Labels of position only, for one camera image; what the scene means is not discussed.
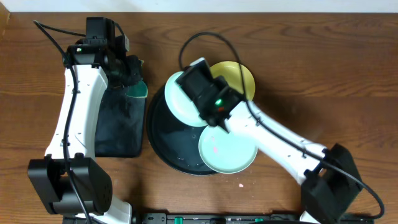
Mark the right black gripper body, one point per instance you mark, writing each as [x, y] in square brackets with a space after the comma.
[219, 86]

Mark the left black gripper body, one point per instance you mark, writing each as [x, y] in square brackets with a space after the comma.
[132, 71]

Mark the yellow plate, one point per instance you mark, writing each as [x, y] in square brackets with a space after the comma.
[230, 71]

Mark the light green plate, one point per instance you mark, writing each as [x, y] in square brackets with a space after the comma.
[226, 153]
[180, 105]

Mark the green yellow sponge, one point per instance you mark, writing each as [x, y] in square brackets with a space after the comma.
[139, 88]

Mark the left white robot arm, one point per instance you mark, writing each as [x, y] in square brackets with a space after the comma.
[68, 179]

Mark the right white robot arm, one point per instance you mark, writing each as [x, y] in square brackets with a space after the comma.
[328, 178]

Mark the round black tray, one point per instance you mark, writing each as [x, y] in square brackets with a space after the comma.
[173, 141]

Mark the rectangular black tray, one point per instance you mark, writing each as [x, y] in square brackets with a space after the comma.
[120, 126]

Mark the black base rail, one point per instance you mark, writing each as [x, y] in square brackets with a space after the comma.
[164, 218]

